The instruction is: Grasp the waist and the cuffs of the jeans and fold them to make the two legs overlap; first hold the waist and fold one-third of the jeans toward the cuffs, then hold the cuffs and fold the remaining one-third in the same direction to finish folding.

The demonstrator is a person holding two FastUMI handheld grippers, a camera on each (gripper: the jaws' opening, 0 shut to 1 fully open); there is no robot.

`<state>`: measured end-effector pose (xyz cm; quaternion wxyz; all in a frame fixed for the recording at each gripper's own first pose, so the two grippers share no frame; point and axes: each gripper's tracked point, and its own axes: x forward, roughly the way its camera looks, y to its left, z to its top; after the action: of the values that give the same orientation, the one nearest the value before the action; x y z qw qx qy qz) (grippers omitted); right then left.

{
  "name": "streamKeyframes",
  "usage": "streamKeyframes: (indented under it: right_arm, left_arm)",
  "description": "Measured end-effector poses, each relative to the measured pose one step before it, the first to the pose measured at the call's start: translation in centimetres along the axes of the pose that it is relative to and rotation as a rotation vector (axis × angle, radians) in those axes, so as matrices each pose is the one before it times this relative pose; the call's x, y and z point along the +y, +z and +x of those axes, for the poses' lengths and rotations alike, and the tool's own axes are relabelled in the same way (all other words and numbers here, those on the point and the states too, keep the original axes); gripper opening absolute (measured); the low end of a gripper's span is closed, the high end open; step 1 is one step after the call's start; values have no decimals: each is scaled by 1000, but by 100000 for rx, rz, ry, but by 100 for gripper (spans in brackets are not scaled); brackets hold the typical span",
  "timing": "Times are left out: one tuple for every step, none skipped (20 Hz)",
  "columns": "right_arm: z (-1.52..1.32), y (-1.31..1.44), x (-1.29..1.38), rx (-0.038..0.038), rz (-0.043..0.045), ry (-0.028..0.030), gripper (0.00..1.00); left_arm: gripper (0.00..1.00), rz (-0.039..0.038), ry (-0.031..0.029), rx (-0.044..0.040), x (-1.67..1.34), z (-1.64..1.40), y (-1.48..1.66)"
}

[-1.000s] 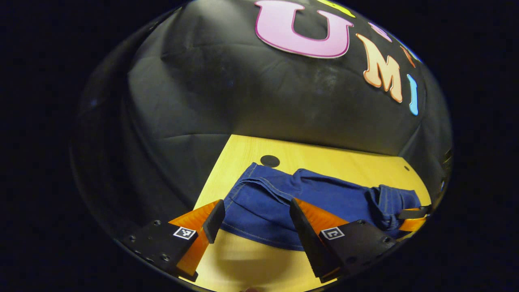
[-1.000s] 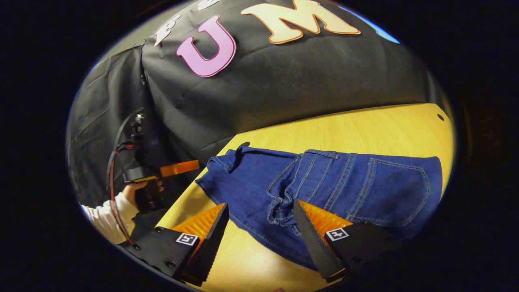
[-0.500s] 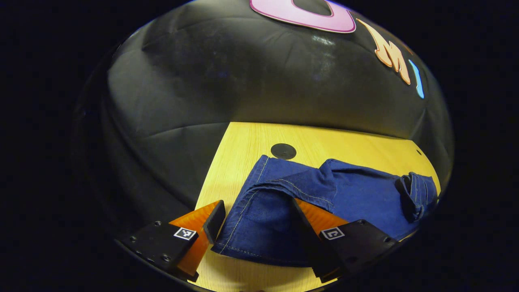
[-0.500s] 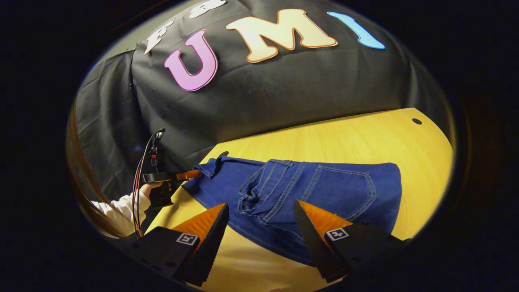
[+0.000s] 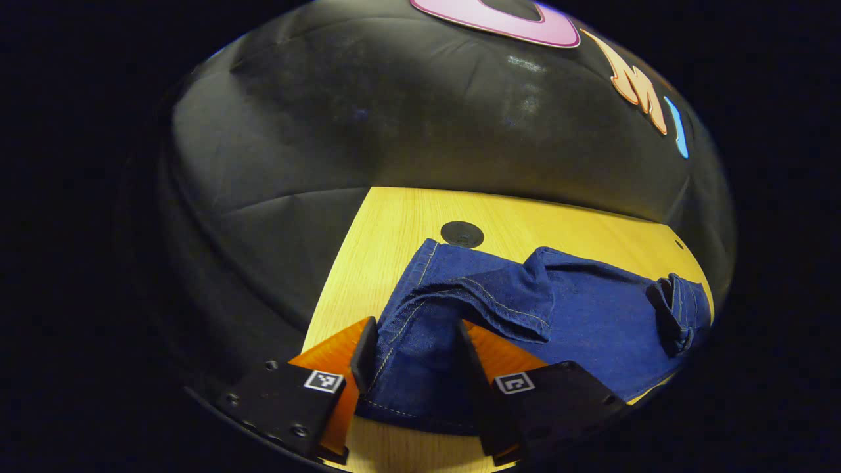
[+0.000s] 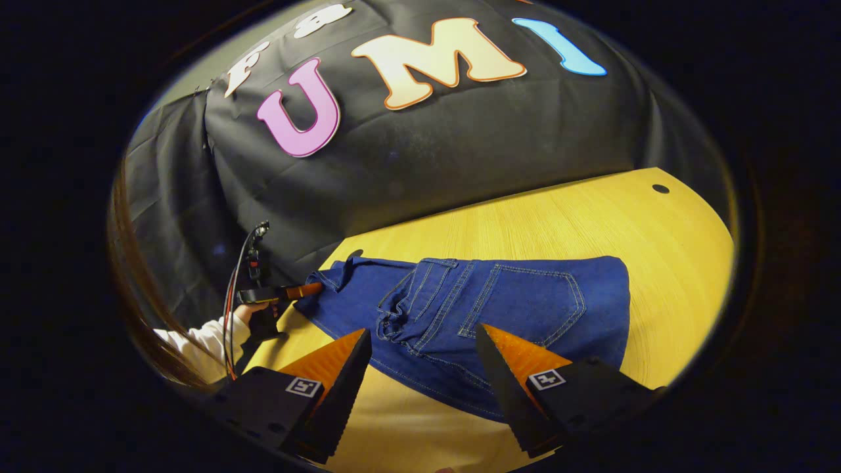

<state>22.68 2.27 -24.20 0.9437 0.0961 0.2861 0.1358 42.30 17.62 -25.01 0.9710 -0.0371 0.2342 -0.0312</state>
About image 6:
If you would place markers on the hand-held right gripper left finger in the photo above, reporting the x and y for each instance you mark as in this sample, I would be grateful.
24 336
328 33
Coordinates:
345 391

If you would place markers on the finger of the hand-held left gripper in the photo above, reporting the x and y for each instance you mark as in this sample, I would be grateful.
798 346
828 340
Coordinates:
303 290

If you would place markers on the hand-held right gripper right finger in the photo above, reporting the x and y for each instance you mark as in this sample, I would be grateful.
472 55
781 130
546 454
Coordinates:
502 387

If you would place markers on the blue denim jeans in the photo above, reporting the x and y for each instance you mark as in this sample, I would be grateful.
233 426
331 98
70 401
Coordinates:
525 309

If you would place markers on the person's brown hair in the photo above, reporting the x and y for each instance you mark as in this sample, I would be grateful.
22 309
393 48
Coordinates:
135 289

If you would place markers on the black backdrop cloth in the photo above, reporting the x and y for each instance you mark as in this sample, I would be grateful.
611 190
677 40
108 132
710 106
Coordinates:
427 151

